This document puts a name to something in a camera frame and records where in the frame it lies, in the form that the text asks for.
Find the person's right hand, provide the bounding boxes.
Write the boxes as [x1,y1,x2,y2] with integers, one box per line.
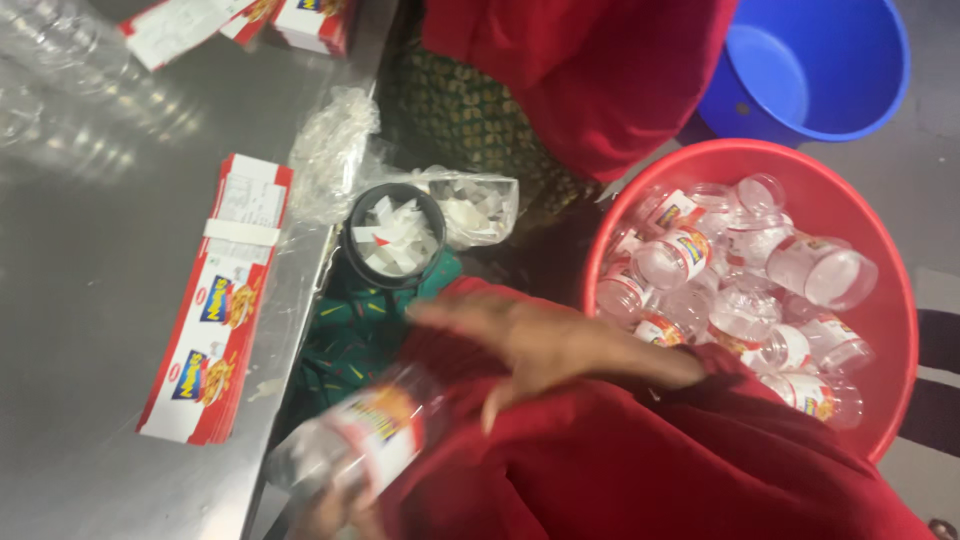
[405,294,706,436]

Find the person's left hand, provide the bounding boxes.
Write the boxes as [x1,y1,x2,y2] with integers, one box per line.
[288,468,393,540]

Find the clear labelled plastic jar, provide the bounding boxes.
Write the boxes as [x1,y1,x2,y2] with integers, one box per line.
[266,366,453,505]

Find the person's green patterned garment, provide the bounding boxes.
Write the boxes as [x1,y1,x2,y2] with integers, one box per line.
[288,249,465,425]

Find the banded stack of red labels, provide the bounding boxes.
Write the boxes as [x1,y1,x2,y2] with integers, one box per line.
[135,153,294,447]

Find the black round cup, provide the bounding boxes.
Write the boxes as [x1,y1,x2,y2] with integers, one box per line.
[340,182,450,291]

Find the white paper scraps heap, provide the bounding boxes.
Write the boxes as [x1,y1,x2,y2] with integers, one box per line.
[352,195,440,277]

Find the white paper band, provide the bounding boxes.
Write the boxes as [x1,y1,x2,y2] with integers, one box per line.
[202,217,283,249]

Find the clear bag of paper scraps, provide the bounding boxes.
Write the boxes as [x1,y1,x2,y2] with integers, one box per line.
[416,166,521,252]

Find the empty crumpled clear plastic bag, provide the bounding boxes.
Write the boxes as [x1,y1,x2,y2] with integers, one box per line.
[288,85,382,228]

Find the heap of clear plastic jars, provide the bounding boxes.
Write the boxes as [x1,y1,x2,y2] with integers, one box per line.
[595,173,880,432]

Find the thick stack of red labels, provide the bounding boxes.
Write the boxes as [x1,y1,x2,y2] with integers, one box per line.
[270,0,355,58]

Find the loose stack of red labels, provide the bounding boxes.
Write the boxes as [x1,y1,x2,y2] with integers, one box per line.
[116,0,282,73]

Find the clear unlabelled plastic bottles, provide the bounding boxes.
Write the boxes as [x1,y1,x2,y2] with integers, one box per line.
[0,0,132,147]

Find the red plastic tub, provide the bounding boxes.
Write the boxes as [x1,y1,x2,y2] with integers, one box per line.
[581,138,921,464]

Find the blue plastic bucket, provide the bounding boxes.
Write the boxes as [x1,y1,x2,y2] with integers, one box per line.
[696,0,913,145]

